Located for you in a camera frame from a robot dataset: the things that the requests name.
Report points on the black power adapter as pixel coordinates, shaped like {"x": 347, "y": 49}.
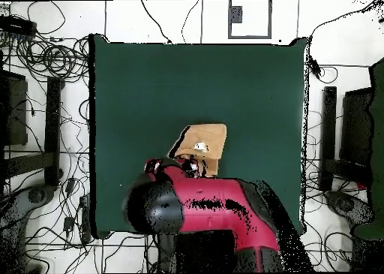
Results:
{"x": 68, "y": 224}
{"x": 70, "y": 185}

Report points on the dark green table cloth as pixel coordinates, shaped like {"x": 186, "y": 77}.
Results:
{"x": 150, "y": 90}

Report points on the black box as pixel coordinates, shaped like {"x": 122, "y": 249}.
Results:
{"x": 15, "y": 112}
{"x": 357, "y": 127}

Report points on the tan terry towel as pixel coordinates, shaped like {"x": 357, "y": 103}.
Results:
{"x": 207, "y": 136}

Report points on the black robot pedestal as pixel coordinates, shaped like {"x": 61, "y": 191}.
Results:
{"x": 204, "y": 253}

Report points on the dark grey stand base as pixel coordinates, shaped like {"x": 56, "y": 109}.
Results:
{"x": 345, "y": 203}
{"x": 36, "y": 195}

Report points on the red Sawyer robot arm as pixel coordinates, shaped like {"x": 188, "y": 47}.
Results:
{"x": 216, "y": 193}

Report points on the green cloth covered table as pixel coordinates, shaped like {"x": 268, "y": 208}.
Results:
{"x": 378, "y": 136}

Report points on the black stand foot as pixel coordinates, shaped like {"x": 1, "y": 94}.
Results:
{"x": 328, "y": 136}
{"x": 53, "y": 130}

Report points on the grey floor hatch frame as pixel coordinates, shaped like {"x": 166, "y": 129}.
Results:
{"x": 235, "y": 14}

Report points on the black power strip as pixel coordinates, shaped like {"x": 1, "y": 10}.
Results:
{"x": 18, "y": 25}

